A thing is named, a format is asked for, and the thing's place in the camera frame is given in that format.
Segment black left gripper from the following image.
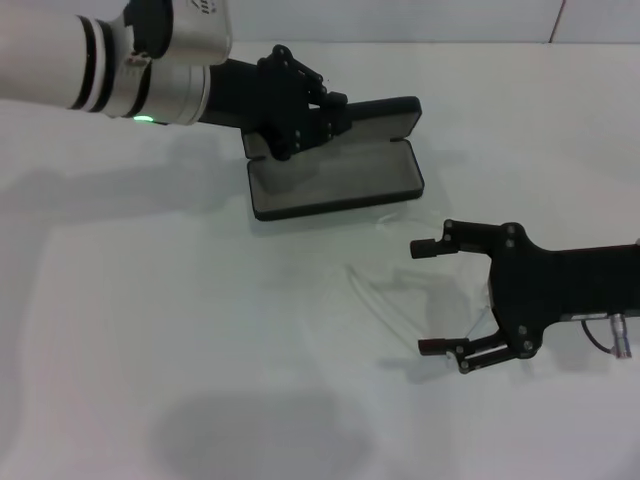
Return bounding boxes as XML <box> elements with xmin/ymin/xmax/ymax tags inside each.
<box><xmin>199</xmin><ymin>43</ymin><xmax>355</xmax><ymax>162</ymax></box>

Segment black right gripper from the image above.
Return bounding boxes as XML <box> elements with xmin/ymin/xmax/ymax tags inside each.
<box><xmin>409</xmin><ymin>218</ymin><xmax>640</xmax><ymax>376</ymax></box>

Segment black glasses case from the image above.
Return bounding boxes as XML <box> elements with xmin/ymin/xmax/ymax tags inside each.
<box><xmin>241</xmin><ymin>95</ymin><xmax>425</xmax><ymax>223</ymax></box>

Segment clear white glasses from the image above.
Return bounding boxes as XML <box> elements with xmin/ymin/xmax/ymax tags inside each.
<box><xmin>344</xmin><ymin>212</ymin><xmax>506</xmax><ymax>364</ymax></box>

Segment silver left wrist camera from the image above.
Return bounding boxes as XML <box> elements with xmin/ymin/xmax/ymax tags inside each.
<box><xmin>122</xmin><ymin>0</ymin><xmax>235</xmax><ymax>67</ymax></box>

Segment gripper cable with metal plug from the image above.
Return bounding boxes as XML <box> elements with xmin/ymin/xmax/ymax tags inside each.
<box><xmin>581</xmin><ymin>310</ymin><xmax>635</xmax><ymax>360</ymax></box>

